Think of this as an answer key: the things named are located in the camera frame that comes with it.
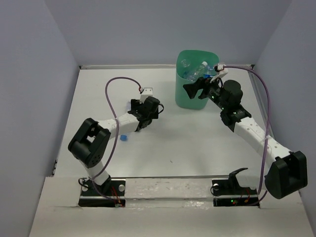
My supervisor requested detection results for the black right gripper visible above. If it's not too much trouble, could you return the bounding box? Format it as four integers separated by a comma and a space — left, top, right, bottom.
182, 74, 228, 111

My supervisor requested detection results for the clear bottle white cap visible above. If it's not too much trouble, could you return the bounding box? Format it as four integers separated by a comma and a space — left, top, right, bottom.
183, 61, 208, 82

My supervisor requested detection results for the small blue-label bottle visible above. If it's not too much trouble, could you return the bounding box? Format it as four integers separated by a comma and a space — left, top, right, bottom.
203, 66, 216, 79

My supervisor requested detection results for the white-cap blue-label drink bottle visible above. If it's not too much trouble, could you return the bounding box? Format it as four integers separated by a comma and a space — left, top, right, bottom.
180, 59, 191, 78

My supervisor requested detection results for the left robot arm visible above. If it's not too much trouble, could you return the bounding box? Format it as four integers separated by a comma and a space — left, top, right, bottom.
68, 96, 160, 195

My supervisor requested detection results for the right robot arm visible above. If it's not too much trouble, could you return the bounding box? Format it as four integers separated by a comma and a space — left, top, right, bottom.
183, 78, 308, 199

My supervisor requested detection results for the green plastic bin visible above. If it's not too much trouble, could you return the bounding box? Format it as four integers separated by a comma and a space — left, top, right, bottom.
175, 50, 221, 110

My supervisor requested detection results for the clear bottle blue cap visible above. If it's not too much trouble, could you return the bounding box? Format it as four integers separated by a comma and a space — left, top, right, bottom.
120, 101, 131, 141

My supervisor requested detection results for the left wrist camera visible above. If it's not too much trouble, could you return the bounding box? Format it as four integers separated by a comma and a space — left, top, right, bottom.
139, 87, 153, 104

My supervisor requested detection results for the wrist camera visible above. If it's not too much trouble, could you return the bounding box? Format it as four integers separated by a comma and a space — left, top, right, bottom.
139, 87, 153, 104
210, 63, 228, 82

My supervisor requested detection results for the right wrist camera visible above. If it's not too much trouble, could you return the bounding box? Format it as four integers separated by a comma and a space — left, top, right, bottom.
210, 63, 228, 82

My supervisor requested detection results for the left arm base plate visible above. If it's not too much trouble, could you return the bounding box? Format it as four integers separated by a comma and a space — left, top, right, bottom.
78, 178, 126, 208

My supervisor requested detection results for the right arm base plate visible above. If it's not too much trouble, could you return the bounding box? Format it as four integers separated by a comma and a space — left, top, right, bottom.
210, 168, 259, 207

